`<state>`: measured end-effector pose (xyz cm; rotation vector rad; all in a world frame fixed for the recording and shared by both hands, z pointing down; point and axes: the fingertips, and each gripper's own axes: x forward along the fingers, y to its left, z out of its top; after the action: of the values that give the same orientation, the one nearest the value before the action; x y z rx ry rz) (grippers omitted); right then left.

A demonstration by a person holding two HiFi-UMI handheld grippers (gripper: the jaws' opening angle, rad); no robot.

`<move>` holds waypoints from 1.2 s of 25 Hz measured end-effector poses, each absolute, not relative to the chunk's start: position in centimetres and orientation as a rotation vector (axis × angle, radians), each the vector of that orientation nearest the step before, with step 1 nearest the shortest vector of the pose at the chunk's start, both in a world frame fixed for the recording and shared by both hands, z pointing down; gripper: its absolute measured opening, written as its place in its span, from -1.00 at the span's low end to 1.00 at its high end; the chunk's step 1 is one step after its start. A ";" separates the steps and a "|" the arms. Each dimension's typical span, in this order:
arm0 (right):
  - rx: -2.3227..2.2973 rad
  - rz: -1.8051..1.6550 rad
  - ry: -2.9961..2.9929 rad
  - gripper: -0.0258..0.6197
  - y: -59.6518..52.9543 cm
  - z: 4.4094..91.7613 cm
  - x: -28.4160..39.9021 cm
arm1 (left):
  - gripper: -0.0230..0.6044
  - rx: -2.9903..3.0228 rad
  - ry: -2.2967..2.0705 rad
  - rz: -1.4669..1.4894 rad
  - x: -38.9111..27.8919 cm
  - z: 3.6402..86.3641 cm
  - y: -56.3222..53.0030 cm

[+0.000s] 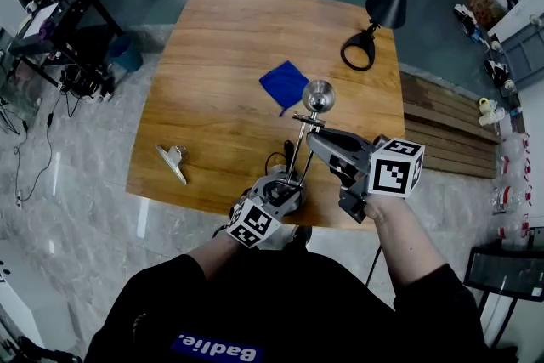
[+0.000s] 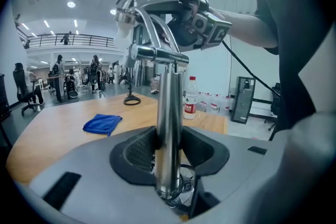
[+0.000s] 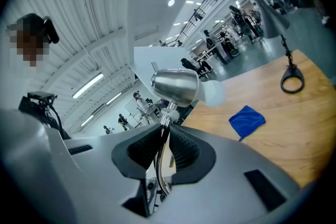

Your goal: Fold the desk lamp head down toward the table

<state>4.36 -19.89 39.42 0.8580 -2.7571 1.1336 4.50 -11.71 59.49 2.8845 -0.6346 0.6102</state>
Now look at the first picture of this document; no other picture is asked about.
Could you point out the blue cloth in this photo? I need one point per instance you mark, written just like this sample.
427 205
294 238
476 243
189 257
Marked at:
284 86

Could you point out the row of clear plastic bottles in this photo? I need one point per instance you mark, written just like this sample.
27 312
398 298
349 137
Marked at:
512 187

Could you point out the person's right forearm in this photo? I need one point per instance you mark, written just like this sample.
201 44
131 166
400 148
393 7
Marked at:
404 242

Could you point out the metal clip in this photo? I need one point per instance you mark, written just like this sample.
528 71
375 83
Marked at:
172 159

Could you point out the person's left forearm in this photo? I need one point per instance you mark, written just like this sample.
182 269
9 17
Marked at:
217 255

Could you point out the white box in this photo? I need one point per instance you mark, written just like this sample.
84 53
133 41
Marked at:
19 293

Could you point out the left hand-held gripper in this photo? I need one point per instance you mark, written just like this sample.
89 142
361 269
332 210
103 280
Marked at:
253 223

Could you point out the blue waste bin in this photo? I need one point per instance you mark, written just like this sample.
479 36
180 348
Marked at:
125 53

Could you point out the black frame stand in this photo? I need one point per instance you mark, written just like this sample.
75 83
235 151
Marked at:
506 272

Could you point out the black metal cart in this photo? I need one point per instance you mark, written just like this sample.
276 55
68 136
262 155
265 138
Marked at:
68 38

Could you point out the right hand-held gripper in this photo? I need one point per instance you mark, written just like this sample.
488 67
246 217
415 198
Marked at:
391 174

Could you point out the person in dark shirt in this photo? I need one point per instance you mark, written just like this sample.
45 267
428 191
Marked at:
289 306

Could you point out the wooden slatted bench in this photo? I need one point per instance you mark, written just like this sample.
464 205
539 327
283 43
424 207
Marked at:
450 127

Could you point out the white cups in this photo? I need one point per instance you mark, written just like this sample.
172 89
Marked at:
491 112

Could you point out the black cone shade lamp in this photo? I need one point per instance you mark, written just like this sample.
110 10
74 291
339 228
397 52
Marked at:
389 0

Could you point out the person's black shoe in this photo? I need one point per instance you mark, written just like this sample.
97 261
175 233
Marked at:
301 237

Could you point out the patterned storage bag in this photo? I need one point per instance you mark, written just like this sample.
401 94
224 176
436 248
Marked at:
486 2

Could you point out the white paper sheet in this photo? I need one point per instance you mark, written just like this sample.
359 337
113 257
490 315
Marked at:
40 19

